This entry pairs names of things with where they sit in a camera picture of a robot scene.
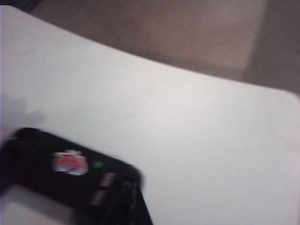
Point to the black handheld remote control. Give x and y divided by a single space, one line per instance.
58 185

